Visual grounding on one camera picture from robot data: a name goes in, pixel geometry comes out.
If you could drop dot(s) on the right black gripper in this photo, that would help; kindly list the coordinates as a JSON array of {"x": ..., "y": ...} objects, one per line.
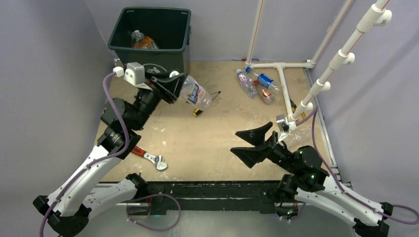
[{"x": 250, "y": 154}]

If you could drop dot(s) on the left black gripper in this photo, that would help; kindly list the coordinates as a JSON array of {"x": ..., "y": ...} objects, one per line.
[{"x": 171, "y": 87}]

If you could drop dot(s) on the white blue label bottle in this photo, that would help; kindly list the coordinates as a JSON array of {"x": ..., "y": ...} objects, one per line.
[{"x": 193, "y": 92}]

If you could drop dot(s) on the large orange bottle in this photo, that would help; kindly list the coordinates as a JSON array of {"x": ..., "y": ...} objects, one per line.
[{"x": 139, "y": 40}]

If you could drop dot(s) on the red white crushed bottle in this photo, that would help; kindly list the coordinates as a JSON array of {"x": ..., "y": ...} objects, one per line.
[{"x": 265, "y": 95}]

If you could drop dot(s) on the purple label small bottle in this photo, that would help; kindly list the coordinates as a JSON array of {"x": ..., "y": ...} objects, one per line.
[{"x": 246, "y": 84}]

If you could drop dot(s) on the crushed clear bottle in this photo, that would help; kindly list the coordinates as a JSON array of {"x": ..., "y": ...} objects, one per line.
[{"x": 300, "y": 137}]

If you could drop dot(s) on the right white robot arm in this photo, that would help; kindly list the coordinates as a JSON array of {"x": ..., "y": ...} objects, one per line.
[{"x": 308, "y": 182}]

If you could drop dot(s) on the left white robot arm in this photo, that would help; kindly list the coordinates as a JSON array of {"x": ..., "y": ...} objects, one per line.
[{"x": 69, "y": 209}]

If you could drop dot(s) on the dark green trash bin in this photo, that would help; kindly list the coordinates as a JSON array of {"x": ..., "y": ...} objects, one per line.
[{"x": 169, "y": 28}]

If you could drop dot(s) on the red adjustable wrench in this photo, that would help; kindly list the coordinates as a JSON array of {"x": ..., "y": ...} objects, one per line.
[{"x": 157, "y": 161}]

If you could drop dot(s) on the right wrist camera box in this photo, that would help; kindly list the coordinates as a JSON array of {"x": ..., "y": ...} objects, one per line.
[{"x": 285, "y": 127}]

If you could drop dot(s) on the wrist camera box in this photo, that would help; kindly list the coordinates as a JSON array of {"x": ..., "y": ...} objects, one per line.
[
  {"x": 134, "y": 74},
  {"x": 285, "y": 127}
]

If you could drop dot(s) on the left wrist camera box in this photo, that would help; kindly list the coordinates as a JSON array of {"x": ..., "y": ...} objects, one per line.
[{"x": 134, "y": 74}]

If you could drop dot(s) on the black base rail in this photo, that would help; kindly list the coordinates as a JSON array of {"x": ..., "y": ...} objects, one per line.
[{"x": 259, "y": 196}]

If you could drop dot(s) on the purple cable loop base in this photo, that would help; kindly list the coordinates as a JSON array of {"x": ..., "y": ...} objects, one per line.
[{"x": 154, "y": 211}]

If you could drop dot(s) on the white PVC pipe frame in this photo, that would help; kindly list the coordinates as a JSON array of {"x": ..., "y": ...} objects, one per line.
[{"x": 376, "y": 15}]

